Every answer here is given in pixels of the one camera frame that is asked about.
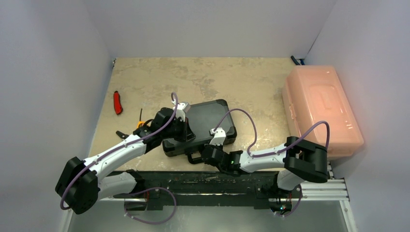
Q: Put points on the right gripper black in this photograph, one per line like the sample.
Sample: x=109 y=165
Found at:
x=209 y=153

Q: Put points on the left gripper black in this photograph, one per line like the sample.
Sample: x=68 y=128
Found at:
x=186 y=134

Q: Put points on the black poker set case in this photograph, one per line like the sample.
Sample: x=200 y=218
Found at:
x=202 y=118

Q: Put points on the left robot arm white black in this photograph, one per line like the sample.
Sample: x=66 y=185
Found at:
x=83 y=182

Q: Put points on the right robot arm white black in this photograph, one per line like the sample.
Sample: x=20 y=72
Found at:
x=299 y=160

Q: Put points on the yellow tape measure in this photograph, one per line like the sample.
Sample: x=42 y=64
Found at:
x=140 y=121

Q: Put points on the black pliers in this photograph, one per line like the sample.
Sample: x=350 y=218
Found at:
x=122 y=135

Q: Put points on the pink translucent plastic storage box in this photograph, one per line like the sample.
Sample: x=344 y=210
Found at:
x=314 y=93

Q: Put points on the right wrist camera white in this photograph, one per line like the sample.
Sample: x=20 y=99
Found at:
x=219 y=136

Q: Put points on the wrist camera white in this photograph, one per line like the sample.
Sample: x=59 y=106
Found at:
x=181 y=110
x=219 y=136

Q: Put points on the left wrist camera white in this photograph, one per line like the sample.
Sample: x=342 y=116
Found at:
x=181 y=110

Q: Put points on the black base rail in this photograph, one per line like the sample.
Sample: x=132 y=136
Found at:
x=156 y=189

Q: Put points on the red black handled tool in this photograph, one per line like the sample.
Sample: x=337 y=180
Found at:
x=117 y=103

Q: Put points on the blue clamp at wall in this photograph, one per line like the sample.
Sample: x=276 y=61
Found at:
x=297 y=61

